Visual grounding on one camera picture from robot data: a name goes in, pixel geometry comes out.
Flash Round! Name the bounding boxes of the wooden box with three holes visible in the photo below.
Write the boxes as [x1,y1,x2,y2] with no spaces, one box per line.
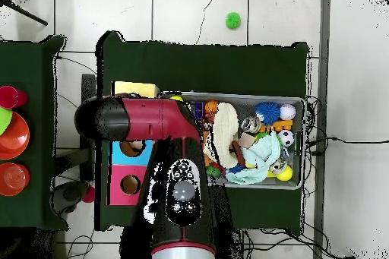
[106,81,160,206]

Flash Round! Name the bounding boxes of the shallow clear mesh bin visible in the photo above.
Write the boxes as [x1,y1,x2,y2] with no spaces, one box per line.
[160,90,306,191]

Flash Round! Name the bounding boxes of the orange mini basketball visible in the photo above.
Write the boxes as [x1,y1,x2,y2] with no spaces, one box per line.
[204,99,220,115]

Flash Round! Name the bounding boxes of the cream knitted cloth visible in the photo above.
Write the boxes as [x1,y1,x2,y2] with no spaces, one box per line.
[204,101,240,169]

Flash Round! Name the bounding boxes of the mint green cloth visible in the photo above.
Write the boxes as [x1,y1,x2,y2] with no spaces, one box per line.
[225,131,282,186]

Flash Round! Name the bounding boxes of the blue spiky ball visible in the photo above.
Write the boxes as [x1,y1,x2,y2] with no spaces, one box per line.
[255,101,281,126]

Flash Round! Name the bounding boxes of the black and white soccer ball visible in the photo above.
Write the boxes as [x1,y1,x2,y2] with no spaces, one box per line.
[277,129,295,147]

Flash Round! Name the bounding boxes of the white baseball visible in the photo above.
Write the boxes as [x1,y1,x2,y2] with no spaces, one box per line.
[279,103,296,121]

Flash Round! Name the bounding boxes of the green spiky ball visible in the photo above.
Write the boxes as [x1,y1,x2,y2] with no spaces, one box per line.
[225,11,242,30]

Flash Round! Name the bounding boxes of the black upright panel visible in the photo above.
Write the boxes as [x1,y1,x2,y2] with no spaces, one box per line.
[80,73,97,182]

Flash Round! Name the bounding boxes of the orange bowl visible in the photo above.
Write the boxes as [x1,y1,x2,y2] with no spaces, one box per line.
[0,112,30,160]

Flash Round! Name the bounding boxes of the dark green side table cloth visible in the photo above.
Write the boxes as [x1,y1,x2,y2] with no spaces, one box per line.
[0,35,69,231]

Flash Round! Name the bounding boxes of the orange red round object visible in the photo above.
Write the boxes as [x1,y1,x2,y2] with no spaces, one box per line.
[0,162,30,197]

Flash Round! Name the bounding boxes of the pink round object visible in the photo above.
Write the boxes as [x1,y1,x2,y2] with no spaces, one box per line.
[0,85,29,109]

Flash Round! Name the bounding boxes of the green round object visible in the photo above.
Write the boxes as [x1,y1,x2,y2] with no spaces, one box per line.
[0,106,14,136]

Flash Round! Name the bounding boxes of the black slanted rod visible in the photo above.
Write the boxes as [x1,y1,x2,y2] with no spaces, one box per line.
[0,0,49,27]

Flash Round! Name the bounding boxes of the black floor cable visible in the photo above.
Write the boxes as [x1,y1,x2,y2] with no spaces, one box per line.
[305,136,389,156]

